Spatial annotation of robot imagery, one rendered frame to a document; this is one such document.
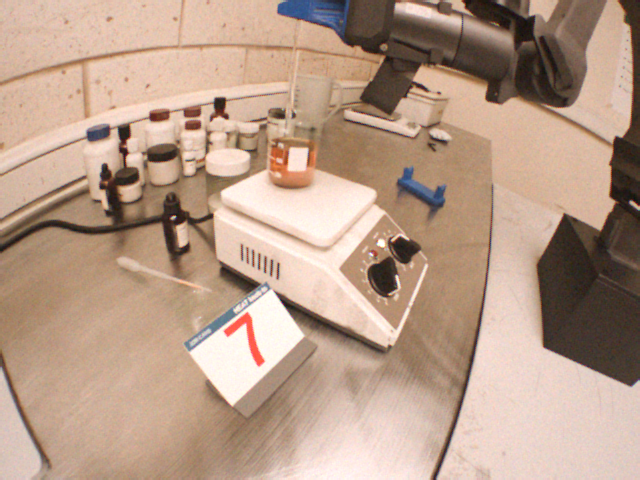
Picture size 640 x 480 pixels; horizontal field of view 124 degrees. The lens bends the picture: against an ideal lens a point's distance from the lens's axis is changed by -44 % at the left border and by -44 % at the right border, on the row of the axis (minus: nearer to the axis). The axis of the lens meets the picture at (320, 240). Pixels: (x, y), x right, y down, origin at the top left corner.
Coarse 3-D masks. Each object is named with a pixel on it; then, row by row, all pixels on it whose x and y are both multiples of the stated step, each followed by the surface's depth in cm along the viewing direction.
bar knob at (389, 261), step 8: (376, 264) 26; (384, 264) 26; (392, 264) 25; (368, 272) 26; (376, 272) 26; (384, 272) 26; (392, 272) 25; (376, 280) 25; (384, 280) 25; (392, 280) 25; (376, 288) 25; (384, 288) 25; (392, 288) 24; (400, 288) 24; (384, 296) 25
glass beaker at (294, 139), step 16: (272, 112) 25; (304, 112) 29; (272, 128) 26; (288, 128) 25; (304, 128) 25; (320, 128) 26; (272, 144) 27; (288, 144) 26; (304, 144) 26; (272, 160) 27; (288, 160) 27; (304, 160) 27; (272, 176) 28; (288, 176) 28; (304, 176) 28; (288, 192) 29
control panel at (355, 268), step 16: (384, 224) 31; (368, 240) 28; (384, 240) 30; (352, 256) 26; (368, 256) 27; (384, 256) 28; (416, 256) 32; (352, 272) 25; (400, 272) 29; (416, 272) 30; (368, 288) 25; (384, 304) 25; (400, 304) 26; (400, 320) 25
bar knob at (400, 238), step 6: (402, 234) 29; (390, 240) 30; (396, 240) 29; (402, 240) 29; (408, 240) 29; (390, 246) 29; (396, 246) 29; (402, 246) 29; (408, 246) 29; (414, 246) 29; (420, 246) 30; (396, 252) 29; (402, 252) 30; (408, 252) 30; (414, 252) 30; (396, 258) 29; (402, 258) 29; (408, 258) 30
